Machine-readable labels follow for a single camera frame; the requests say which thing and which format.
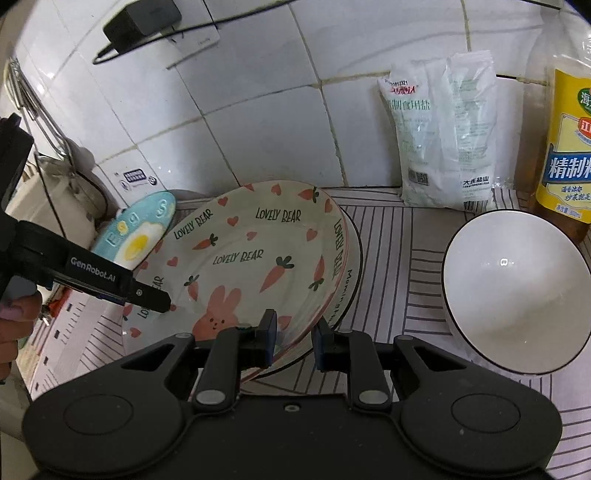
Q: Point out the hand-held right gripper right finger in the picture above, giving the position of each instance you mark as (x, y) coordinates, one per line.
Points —
(322, 346)

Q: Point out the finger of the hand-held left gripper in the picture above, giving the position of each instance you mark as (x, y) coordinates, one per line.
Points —
(152, 295)

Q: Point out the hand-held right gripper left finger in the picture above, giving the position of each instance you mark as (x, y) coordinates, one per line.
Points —
(269, 337)

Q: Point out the blue egg print plate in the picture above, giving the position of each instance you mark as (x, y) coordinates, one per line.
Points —
(138, 221)

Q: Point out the carrot and rabbit print plate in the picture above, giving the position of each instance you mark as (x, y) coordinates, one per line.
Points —
(240, 240)

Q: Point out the white bowl with black rim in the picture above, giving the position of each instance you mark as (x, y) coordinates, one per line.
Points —
(508, 295)

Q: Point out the person's left hand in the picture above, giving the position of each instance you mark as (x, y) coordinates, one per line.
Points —
(16, 318)

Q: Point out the white kitchen appliance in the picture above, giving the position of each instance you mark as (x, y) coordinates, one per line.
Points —
(64, 207)

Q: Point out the white plate with black rim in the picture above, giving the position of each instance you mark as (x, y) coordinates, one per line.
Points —
(353, 286)

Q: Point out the plate with pink lettered rim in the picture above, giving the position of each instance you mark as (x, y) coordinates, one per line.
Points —
(340, 249)

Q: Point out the striped counter mat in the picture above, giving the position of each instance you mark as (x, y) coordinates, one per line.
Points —
(397, 277)

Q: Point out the white salt bag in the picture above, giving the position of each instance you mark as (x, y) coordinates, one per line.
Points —
(434, 138)

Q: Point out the black power adapter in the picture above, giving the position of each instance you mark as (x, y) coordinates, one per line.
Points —
(138, 23)

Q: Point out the yellow label oil bottle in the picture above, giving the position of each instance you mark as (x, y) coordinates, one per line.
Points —
(568, 161)

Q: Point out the white wall socket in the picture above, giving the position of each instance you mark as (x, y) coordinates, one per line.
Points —
(198, 44)

